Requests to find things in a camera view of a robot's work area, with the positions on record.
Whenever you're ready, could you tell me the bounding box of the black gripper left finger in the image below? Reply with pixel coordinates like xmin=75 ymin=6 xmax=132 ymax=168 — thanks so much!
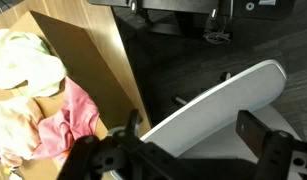
xmin=56 ymin=109 xmax=181 ymax=180

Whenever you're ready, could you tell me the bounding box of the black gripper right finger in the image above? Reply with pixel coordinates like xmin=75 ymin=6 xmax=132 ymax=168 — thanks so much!
xmin=235 ymin=109 xmax=307 ymax=180

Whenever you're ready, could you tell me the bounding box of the light green cloth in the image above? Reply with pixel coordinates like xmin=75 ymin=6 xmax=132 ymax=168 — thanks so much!
xmin=0 ymin=28 xmax=68 ymax=98

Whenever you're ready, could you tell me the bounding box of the pink cloth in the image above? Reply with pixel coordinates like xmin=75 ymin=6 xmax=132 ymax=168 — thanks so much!
xmin=32 ymin=76 xmax=101 ymax=162

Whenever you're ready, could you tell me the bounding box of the grey office chair black-ribbed back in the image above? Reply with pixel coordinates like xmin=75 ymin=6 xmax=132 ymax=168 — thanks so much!
xmin=107 ymin=59 xmax=303 ymax=180

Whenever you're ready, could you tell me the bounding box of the brown cardboard box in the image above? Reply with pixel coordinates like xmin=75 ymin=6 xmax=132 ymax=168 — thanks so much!
xmin=0 ymin=10 xmax=153 ymax=180

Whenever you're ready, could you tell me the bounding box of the peach cloth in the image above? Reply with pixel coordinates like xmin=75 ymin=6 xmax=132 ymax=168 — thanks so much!
xmin=0 ymin=96 xmax=45 ymax=168

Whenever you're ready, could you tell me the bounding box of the black electronics box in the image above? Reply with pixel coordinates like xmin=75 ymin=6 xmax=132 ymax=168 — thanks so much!
xmin=222 ymin=0 xmax=297 ymax=20

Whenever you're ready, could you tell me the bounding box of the grey cable bundle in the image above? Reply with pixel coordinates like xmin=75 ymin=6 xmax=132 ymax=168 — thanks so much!
xmin=202 ymin=27 xmax=233 ymax=45

